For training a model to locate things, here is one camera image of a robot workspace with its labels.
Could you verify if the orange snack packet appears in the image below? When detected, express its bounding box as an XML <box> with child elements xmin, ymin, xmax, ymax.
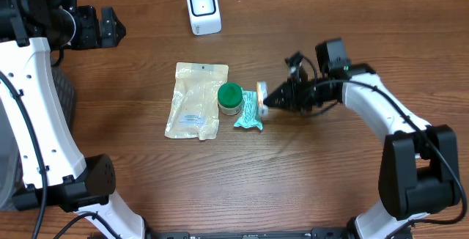
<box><xmin>256</xmin><ymin>81</ymin><xmax>268</xmax><ymax>117</ymax></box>

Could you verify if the teal tissue packet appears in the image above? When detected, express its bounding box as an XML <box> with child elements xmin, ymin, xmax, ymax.
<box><xmin>234</xmin><ymin>90</ymin><xmax>263</xmax><ymax>130</ymax></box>

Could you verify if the green lid jar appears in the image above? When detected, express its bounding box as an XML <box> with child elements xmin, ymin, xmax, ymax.
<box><xmin>218</xmin><ymin>83</ymin><xmax>243</xmax><ymax>116</ymax></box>

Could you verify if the beige paper pouch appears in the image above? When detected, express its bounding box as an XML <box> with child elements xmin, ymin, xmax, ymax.
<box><xmin>164</xmin><ymin>62</ymin><xmax>229</xmax><ymax>141</ymax></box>

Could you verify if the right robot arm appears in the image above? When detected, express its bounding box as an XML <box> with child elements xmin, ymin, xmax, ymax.
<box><xmin>256</xmin><ymin>38</ymin><xmax>468</xmax><ymax>239</ymax></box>

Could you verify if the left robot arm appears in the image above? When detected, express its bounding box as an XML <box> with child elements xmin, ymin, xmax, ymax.
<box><xmin>1</xmin><ymin>0</ymin><xmax>151</xmax><ymax>238</ymax></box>

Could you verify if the white barcode scanner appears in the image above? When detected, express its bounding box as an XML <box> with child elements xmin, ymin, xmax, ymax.
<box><xmin>186</xmin><ymin>0</ymin><xmax>222</xmax><ymax>36</ymax></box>

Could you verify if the grey plastic mesh basket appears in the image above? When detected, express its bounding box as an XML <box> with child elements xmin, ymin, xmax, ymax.
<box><xmin>1</xmin><ymin>67</ymin><xmax>76</xmax><ymax>211</ymax></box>

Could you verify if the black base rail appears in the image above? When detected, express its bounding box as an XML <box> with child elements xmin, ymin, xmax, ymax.
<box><xmin>144</xmin><ymin>228</ymin><xmax>359</xmax><ymax>239</ymax></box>

